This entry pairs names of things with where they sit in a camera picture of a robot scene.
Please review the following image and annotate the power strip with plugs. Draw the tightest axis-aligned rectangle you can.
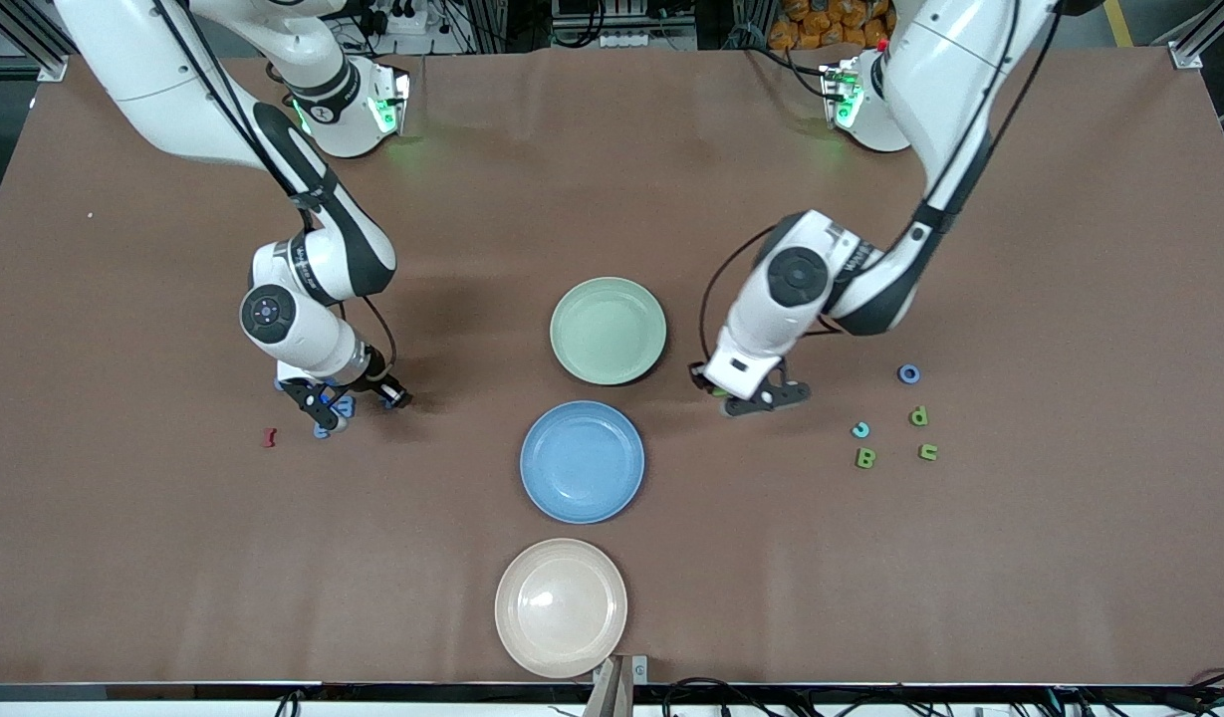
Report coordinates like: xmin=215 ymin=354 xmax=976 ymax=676
xmin=358 ymin=0 xmax=431 ymax=37

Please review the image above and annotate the brown table cover sheet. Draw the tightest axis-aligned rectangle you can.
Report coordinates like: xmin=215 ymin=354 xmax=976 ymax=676
xmin=0 ymin=48 xmax=1224 ymax=688

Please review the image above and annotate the pale green plate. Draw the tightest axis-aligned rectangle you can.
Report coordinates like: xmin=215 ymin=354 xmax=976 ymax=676
xmin=549 ymin=276 xmax=668 ymax=387

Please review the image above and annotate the bag of orange items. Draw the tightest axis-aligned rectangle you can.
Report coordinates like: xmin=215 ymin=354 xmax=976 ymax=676
xmin=768 ymin=0 xmax=891 ymax=51

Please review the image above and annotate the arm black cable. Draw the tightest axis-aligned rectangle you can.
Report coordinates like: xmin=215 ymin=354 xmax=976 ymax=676
xmin=698 ymin=0 xmax=1066 ymax=369
xmin=153 ymin=0 xmax=398 ymax=384

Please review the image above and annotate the beige plate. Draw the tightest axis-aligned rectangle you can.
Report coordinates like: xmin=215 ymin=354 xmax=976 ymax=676
xmin=494 ymin=538 xmax=629 ymax=680

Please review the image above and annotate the white power strip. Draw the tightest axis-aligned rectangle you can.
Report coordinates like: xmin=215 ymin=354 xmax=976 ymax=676
xmin=600 ymin=28 xmax=699 ymax=51

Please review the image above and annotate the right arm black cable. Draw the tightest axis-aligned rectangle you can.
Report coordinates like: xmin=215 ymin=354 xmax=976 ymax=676
xmin=153 ymin=0 xmax=398 ymax=384

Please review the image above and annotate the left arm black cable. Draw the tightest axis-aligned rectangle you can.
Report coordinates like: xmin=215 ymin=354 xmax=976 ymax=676
xmin=698 ymin=0 xmax=1066 ymax=369

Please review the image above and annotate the blue plate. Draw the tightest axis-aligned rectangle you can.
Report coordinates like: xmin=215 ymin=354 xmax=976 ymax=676
xmin=519 ymin=400 xmax=646 ymax=526

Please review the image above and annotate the metal table edge bracket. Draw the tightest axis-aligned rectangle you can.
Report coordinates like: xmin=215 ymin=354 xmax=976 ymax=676
xmin=584 ymin=654 xmax=650 ymax=717

